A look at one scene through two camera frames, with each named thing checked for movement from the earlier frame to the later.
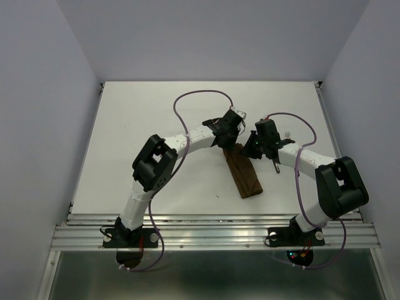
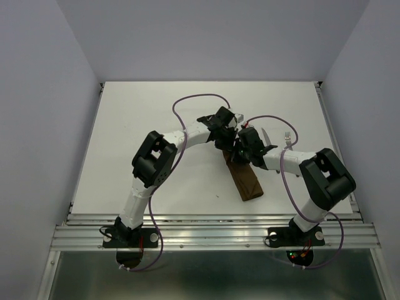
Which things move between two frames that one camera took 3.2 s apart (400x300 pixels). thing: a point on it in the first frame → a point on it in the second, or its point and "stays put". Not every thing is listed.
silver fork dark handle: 287,135 stays put
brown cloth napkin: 243,170 stays put
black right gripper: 248,150 → 234,157
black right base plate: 291,236 stays put
